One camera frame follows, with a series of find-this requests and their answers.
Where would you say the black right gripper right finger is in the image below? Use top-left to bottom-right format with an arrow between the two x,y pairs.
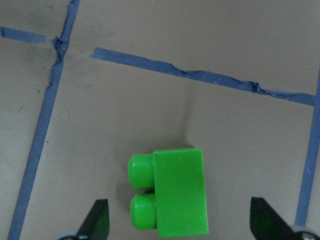
250,197 -> 300,240

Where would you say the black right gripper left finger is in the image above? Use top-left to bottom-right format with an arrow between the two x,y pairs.
76,199 -> 110,240

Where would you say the green toy block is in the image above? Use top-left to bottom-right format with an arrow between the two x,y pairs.
128,148 -> 209,238

